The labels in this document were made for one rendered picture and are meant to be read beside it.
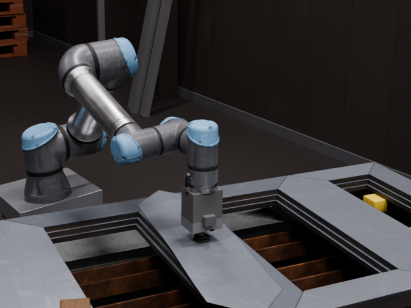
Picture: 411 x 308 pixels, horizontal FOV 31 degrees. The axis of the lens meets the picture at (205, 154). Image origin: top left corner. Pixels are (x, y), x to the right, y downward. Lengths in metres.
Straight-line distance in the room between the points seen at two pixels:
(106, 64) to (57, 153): 0.44
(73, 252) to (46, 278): 0.53
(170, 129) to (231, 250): 0.33
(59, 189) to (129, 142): 0.70
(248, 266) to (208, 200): 0.19
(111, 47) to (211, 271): 0.72
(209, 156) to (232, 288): 0.32
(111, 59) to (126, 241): 0.58
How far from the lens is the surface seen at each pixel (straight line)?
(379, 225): 2.04
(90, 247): 2.28
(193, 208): 1.79
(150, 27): 6.12
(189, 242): 1.86
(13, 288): 1.71
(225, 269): 1.75
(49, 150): 2.39
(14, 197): 2.51
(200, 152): 1.75
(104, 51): 2.08
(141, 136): 1.78
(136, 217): 2.06
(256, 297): 1.64
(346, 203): 2.17
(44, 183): 2.41
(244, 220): 2.46
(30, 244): 1.90
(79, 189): 2.50
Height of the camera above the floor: 1.67
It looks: 19 degrees down
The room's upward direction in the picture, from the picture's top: 1 degrees clockwise
